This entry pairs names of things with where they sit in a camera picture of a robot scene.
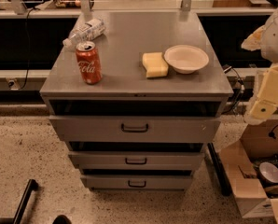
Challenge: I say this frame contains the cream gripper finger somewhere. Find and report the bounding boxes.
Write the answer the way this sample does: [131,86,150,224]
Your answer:
[241,25,265,51]
[249,63,278,120]

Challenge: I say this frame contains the grey top drawer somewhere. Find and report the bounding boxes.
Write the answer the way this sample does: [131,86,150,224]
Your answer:
[49,116,220,143]

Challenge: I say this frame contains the grey drawer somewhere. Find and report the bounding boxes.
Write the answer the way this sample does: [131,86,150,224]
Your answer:
[80,175,193,190]
[49,116,220,143]
[68,151,203,171]

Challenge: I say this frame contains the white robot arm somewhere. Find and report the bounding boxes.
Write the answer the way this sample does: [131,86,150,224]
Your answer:
[241,8,278,124]

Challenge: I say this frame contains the grey metal drawer cabinet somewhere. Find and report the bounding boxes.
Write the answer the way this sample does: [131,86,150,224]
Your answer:
[40,11,232,178]

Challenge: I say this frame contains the grey bottom drawer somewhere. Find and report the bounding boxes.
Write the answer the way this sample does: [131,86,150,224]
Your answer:
[80,175,193,190]

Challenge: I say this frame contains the grey middle drawer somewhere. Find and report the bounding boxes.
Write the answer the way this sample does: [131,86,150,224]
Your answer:
[68,151,203,171]

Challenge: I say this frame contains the cardboard box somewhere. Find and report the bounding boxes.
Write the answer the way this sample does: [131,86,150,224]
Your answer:
[219,119,278,224]

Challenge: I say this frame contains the white bowl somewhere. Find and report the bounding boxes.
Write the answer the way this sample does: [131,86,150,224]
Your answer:
[164,45,209,74]

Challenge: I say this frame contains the metal bowl in box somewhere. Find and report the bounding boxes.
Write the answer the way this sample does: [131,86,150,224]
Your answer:
[259,162,278,184]

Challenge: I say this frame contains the black metal leg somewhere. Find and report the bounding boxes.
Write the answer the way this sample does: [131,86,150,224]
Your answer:
[207,143,231,196]

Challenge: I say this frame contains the yellow sponge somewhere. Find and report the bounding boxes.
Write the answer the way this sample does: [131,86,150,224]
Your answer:
[142,52,169,78]

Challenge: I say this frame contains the clear plastic water bottle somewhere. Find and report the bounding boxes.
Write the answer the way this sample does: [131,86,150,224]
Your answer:
[63,19,105,47]

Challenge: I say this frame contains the red cola can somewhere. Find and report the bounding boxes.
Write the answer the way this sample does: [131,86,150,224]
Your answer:
[76,41,102,85]

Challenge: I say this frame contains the black metal bar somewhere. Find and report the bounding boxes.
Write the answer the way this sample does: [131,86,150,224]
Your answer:
[12,179,38,224]

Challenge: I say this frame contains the black power cable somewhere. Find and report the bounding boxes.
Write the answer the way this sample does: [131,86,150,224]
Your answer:
[19,7,41,91]

